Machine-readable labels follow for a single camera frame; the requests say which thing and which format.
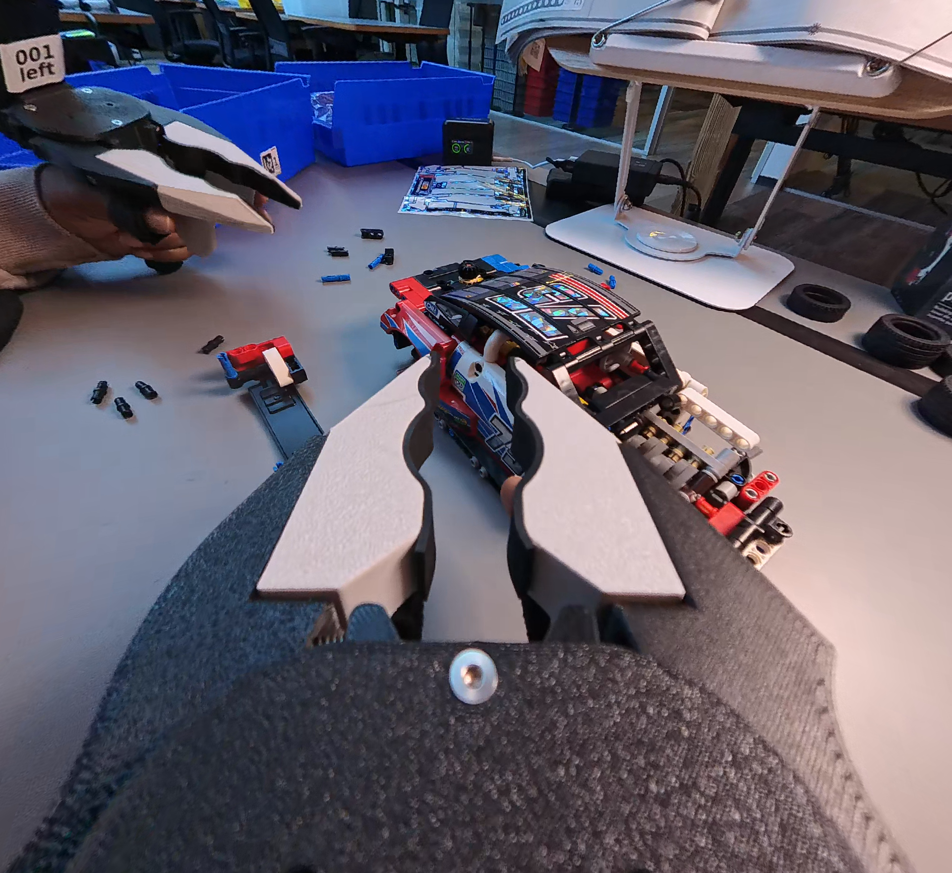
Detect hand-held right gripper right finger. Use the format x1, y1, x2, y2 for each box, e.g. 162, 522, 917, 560
504, 358, 688, 642

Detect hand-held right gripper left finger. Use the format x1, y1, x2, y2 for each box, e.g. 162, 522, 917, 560
253, 351, 445, 642

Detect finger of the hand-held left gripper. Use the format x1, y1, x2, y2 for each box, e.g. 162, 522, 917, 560
161, 118, 303, 212
95, 147, 276, 234

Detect black lego wing red blue ends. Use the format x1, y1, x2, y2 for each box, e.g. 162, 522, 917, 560
217, 336, 326, 463

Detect red white blue lego car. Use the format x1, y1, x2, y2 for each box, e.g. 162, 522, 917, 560
381, 255, 793, 570

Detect person's left forearm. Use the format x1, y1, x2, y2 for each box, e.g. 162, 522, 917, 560
0, 166, 83, 290

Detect lego sticker sheet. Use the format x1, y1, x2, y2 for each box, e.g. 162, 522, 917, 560
399, 165, 535, 221

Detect person's left hand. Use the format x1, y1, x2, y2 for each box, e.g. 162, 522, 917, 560
37, 166, 192, 264

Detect blue plastic bin with label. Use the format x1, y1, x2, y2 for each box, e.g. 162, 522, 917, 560
158, 62, 317, 184

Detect black office chair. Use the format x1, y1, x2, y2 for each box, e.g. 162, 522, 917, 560
231, 0, 298, 66
416, 0, 457, 64

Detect long background table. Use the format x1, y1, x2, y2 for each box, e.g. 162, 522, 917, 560
237, 10, 452, 41

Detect white book stand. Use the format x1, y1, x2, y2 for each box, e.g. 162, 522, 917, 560
545, 0, 952, 311

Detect black charger with green lights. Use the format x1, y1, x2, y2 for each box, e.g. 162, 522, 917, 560
443, 118, 496, 166

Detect black power adapter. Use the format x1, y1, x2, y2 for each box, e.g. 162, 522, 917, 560
546, 149, 674, 206

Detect stack of blue red crates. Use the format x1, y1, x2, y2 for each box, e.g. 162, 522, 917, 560
521, 47, 633, 130

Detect dark cardboard box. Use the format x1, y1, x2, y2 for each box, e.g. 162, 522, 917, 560
890, 222, 952, 329

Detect black cable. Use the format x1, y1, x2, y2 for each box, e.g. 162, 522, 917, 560
658, 157, 706, 218

